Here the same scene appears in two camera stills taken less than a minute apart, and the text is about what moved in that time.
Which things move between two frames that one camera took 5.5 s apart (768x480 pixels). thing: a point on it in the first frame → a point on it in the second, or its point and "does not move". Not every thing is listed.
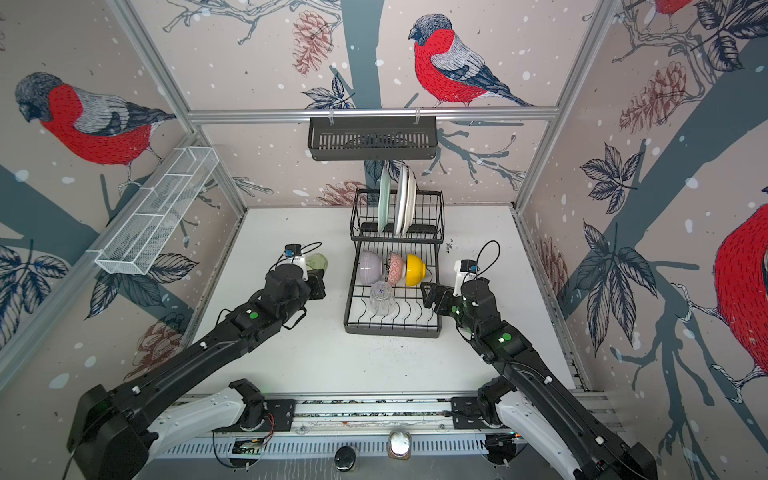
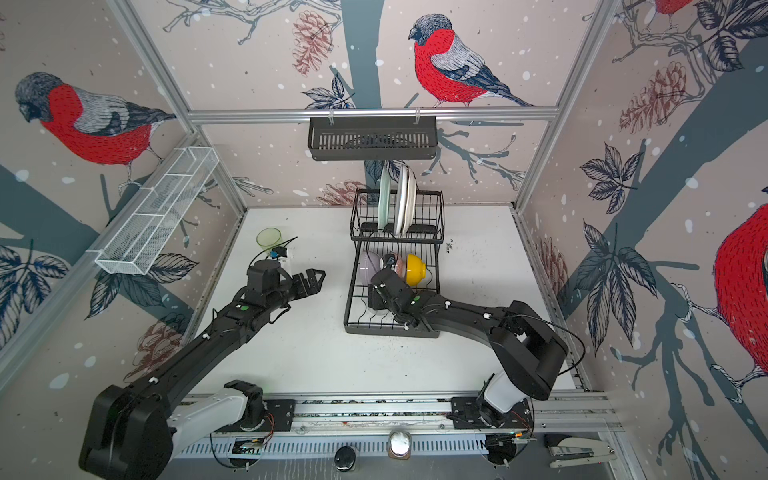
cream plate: (411, 198) does not move
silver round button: (399, 444) does not move
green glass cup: (317, 261) → (269, 237)
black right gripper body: (448, 302) → (380, 300)
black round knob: (344, 458) does not move
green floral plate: (384, 198) does not move
